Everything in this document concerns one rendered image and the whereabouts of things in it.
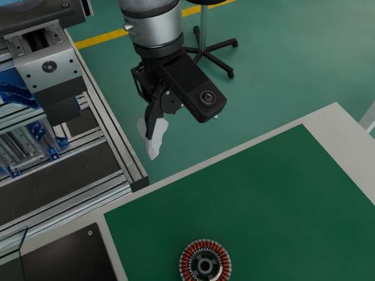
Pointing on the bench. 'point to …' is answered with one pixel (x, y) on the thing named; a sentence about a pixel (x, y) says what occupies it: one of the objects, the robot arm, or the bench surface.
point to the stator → (215, 252)
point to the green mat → (255, 218)
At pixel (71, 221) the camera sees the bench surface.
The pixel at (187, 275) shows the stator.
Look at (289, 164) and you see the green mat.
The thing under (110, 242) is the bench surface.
